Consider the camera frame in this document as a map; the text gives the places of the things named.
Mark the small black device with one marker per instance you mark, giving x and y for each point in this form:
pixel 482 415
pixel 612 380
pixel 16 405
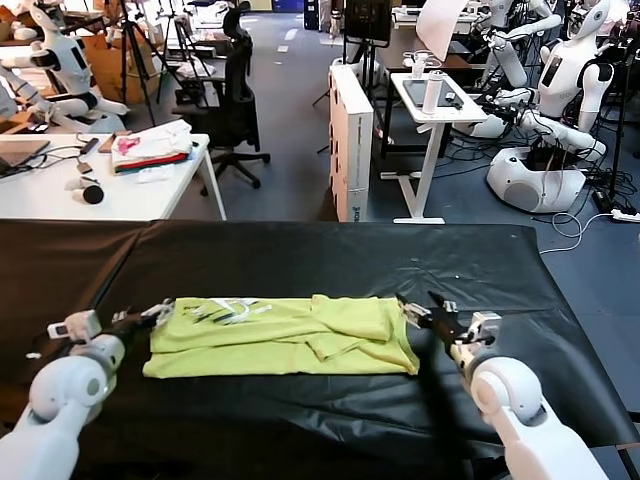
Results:
pixel 451 100

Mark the white humanoid robot right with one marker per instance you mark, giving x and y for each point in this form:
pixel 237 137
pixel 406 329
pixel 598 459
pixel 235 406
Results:
pixel 569 84

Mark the grey laptop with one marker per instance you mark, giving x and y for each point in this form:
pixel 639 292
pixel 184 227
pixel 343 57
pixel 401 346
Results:
pixel 21 151

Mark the white plastic packet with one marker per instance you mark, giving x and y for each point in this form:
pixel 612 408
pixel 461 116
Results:
pixel 154 174

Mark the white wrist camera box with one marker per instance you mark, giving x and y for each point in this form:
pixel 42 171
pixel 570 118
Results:
pixel 487 322
pixel 82 324

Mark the white handheld controller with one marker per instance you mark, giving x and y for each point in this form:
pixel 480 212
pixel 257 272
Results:
pixel 75 183

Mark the white power strip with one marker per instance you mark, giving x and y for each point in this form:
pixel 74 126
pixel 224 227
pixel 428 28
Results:
pixel 626 215

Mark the white humanoid robot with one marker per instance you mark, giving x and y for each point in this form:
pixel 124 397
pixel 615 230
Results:
pixel 71 59
pixel 569 84

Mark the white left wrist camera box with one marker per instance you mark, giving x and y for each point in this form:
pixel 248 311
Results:
pixel 82 324

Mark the dark brown desk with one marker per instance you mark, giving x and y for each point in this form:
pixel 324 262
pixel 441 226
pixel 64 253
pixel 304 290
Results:
pixel 459 63

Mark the matte dark brown table cover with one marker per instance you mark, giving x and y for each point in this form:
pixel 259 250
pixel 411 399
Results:
pixel 50 280

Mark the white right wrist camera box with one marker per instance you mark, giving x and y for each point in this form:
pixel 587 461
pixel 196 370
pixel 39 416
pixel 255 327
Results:
pixel 487 322

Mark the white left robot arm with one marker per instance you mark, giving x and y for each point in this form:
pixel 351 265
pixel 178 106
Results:
pixel 70 385

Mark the black office chair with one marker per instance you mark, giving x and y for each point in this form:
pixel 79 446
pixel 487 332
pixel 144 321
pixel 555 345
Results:
pixel 234 114

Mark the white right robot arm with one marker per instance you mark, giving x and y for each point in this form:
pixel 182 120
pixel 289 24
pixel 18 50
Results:
pixel 505 390

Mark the white humanoid robot left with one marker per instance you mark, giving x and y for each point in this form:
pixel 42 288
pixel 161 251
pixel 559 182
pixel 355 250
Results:
pixel 71 59

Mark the stack of folded clothes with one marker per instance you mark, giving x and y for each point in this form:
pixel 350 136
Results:
pixel 149 144

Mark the white humanoid robot raised arm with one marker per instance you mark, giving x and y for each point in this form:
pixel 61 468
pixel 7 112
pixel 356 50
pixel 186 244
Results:
pixel 513 64

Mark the black tripod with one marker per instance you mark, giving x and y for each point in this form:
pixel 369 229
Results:
pixel 183 29
pixel 126 74

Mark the tall white cardboard box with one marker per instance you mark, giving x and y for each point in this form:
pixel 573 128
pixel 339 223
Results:
pixel 359 164

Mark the black tablet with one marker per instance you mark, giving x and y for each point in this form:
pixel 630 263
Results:
pixel 414 94

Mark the white controller set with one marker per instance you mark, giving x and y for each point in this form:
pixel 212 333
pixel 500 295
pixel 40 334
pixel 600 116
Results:
pixel 418 69

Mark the yellow-green printed t-shirt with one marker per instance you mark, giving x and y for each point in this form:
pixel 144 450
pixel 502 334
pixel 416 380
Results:
pixel 280 345

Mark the white bottle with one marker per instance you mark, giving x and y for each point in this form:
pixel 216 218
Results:
pixel 432 94

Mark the black pole stand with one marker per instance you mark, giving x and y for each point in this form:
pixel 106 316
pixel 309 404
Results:
pixel 618 139

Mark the black monitor screen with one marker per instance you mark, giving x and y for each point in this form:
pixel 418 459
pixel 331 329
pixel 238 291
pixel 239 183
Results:
pixel 368 21

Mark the small white standing desk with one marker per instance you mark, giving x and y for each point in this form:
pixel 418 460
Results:
pixel 469 116

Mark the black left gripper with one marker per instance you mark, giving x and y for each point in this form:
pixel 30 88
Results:
pixel 131 327

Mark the black usb hub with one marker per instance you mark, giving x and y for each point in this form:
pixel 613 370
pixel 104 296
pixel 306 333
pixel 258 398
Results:
pixel 90 144

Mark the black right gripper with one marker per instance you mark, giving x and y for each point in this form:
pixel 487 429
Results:
pixel 449 325

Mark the brown cardboard box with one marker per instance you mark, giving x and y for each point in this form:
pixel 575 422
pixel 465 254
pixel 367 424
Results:
pixel 104 74

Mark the large white desk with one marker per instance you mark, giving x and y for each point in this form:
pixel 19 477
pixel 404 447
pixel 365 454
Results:
pixel 45 199

